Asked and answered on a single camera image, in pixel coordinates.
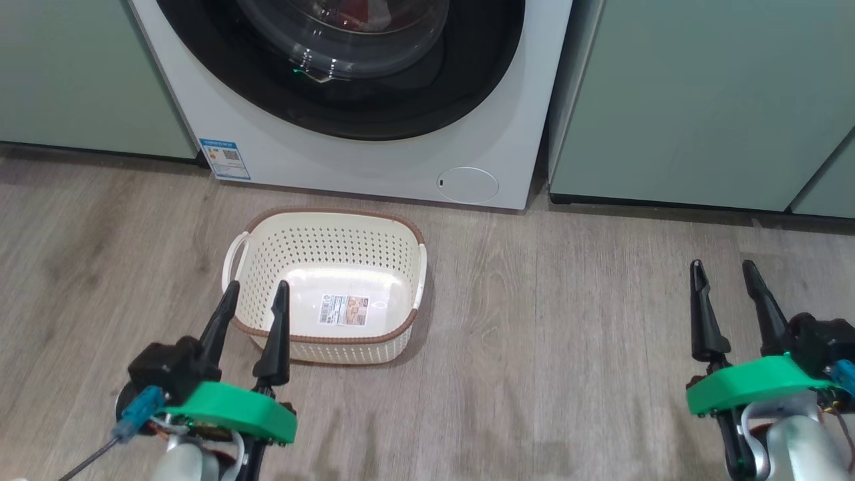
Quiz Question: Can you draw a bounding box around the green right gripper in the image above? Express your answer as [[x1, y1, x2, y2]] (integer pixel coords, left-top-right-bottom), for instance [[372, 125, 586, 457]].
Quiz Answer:
[[685, 259, 837, 417]]

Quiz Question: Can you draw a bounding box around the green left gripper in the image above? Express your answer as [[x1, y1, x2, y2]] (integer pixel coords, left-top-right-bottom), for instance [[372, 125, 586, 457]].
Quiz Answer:
[[162, 280, 299, 446]]

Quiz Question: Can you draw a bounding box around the dark round washing machine door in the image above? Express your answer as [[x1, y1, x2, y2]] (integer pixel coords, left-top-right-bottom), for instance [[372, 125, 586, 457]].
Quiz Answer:
[[155, 0, 527, 142]]

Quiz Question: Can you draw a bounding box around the printed basket label sticker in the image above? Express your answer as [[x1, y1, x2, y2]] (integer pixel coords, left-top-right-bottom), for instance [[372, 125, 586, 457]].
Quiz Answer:
[[318, 294, 371, 327]]

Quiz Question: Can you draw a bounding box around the cream perforated laundry basket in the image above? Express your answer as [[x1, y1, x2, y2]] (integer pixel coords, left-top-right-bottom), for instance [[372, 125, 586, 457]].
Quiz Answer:
[[222, 207, 428, 366]]

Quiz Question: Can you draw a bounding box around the white washing machine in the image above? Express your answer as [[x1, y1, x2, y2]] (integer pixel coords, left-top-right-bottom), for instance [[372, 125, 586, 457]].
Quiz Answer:
[[130, 0, 575, 211]]

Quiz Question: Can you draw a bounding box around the pale green cabinet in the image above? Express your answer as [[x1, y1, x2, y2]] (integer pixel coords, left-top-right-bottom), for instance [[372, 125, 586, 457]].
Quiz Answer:
[[548, 0, 855, 213], [790, 130, 855, 220], [0, 0, 199, 161]]

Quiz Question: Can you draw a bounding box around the blue energy label sticker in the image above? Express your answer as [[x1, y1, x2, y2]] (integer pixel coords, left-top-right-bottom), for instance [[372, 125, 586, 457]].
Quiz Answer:
[[199, 138, 252, 182]]

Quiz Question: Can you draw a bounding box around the round white filter cover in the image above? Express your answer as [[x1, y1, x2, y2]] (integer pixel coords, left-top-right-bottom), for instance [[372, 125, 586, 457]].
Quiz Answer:
[[436, 166, 500, 206]]

